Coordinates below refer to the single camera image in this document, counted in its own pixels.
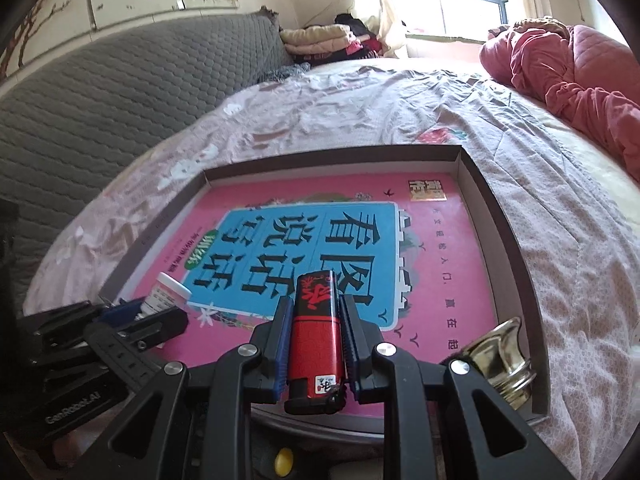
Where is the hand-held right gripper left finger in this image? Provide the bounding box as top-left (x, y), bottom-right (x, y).
top-left (77, 297), bottom-right (296, 480)

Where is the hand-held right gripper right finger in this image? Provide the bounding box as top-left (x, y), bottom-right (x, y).
top-left (340, 295), bottom-right (576, 480)

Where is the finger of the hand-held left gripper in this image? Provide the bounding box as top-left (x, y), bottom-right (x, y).
top-left (117, 308), bottom-right (189, 348)
top-left (97, 299), bottom-right (147, 323)

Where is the red and black lighter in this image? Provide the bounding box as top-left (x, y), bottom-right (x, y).
top-left (284, 270), bottom-right (347, 416)

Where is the white pill bottle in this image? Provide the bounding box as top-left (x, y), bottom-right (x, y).
top-left (140, 272), bottom-right (192, 318)

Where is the brass metal fitting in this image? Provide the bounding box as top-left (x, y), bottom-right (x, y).
top-left (462, 317), bottom-right (538, 406)

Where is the grey shallow cardboard box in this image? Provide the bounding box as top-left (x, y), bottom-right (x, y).
top-left (97, 144), bottom-right (552, 436)

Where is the pink and blue book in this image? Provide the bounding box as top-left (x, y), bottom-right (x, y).
top-left (131, 172), bottom-right (498, 418)

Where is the grey quilted headboard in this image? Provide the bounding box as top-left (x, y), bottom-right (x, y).
top-left (0, 10), bottom-right (296, 306)

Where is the pink floral bed sheet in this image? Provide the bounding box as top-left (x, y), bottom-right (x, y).
top-left (22, 55), bottom-right (640, 480)

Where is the blue patterned cloth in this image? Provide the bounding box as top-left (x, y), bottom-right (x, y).
top-left (270, 62), bottom-right (311, 81)

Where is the cream folded blanket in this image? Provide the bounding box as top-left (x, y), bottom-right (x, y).
top-left (279, 24), bottom-right (358, 53)

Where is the pile of dark clothes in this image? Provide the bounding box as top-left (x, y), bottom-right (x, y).
top-left (292, 12), bottom-right (388, 65)

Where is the light curtain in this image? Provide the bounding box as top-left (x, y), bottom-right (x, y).
top-left (370, 0), bottom-right (411, 56)

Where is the pink quilt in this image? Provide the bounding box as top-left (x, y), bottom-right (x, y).
top-left (479, 17), bottom-right (640, 183)

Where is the tan knitted cloth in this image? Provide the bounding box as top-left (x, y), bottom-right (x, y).
top-left (515, 17), bottom-right (571, 36)

